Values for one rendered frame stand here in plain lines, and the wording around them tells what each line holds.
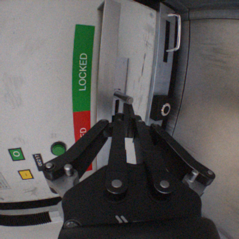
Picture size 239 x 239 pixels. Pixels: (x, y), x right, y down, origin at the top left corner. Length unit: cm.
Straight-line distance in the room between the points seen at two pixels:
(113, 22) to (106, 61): 7
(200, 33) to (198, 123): 22
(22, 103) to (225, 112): 39
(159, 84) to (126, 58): 10
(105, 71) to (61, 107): 10
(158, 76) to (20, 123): 31
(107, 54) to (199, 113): 24
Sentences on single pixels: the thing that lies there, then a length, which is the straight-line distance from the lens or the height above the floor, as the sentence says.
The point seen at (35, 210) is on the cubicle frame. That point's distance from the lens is 46.
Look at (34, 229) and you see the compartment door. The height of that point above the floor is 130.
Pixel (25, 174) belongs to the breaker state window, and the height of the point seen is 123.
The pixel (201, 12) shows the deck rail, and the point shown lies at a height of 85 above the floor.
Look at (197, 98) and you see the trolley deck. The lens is 32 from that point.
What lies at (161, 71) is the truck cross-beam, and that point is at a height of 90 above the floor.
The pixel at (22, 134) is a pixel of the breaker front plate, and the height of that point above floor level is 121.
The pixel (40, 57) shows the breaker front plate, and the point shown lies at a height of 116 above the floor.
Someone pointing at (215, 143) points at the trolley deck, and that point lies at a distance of 31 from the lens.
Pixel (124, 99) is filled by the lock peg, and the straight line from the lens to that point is 21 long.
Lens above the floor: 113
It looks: 27 degrees down
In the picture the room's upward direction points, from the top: 98 degrees counter-clockwise
